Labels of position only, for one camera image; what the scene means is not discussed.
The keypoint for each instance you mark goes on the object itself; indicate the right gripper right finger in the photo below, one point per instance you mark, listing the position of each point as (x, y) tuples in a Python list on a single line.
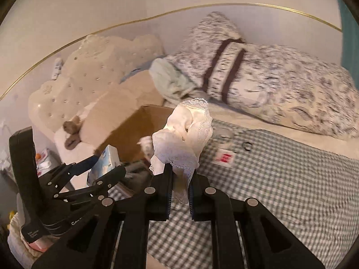
[(244, 233)]

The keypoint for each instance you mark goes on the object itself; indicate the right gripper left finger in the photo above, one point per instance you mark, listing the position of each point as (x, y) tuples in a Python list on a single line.
[(114, 234)]

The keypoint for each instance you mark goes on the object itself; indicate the blue tissue pack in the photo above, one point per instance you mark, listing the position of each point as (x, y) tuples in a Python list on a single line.
[(107, 161)]

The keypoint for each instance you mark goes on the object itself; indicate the white plush toy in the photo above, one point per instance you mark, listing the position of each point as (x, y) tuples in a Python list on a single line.
[(146, 145)]

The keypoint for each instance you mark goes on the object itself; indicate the checkered bed sheet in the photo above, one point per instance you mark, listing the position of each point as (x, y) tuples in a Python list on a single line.
[(314, 193)]

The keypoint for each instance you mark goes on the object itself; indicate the brown plush toy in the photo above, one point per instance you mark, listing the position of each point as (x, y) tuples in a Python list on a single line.
[(72, 129)]

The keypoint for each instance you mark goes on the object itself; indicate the red white label card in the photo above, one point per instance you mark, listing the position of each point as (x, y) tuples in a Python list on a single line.
[(224, 158)]

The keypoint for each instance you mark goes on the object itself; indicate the cardboard box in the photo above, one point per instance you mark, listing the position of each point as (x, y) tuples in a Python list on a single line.
[(125, 114)]

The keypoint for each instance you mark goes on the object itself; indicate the clear tape roll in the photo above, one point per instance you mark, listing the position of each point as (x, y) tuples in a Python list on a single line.
[(222, 135)]

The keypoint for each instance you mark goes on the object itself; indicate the cream tufted headboard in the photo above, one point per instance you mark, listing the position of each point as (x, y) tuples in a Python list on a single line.
[(88, 73)]

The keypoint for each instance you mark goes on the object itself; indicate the floral quilt pillow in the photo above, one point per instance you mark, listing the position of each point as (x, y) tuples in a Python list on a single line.
[(277, 84)]

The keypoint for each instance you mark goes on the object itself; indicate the mint green towel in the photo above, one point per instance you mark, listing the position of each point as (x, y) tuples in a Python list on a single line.
[(174, 86)]

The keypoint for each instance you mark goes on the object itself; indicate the teal curtain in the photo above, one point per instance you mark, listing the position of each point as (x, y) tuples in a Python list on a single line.
[(350, 44)]

